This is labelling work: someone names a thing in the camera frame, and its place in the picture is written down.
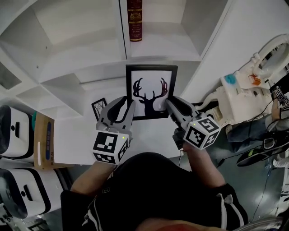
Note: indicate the person's right forearm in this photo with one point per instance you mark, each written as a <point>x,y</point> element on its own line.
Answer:
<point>203,164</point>

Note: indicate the white appliance with black trim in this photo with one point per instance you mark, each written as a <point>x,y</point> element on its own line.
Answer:
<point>15,135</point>
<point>22,194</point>

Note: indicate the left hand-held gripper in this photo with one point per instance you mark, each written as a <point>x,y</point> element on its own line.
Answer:
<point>106,144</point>

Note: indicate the person's left forearm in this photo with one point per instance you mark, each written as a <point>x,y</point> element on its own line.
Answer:
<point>90,180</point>

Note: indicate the small black tree-print frame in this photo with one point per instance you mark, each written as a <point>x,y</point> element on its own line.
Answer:
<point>99,109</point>

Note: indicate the dark red book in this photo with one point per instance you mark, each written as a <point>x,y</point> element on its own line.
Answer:
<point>135,20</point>

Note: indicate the black deer picture frame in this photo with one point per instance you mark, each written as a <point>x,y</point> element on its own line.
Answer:
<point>150,76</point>

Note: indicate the blue fluffy item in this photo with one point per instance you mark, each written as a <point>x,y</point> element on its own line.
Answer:
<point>230,79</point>

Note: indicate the orange small item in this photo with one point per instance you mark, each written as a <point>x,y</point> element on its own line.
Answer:
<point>255,80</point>

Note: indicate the person's black shirt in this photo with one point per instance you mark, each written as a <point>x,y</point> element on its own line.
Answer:
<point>158,191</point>

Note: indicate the brown cardboard box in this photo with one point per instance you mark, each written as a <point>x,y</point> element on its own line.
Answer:
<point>44,139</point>

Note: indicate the white ornate dresser with mirror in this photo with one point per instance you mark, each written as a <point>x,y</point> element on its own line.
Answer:
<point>239,101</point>

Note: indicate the white shelf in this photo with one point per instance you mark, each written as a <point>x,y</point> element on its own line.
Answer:
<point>158,40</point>

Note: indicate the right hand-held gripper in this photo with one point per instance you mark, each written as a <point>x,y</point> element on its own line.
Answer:
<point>201,133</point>

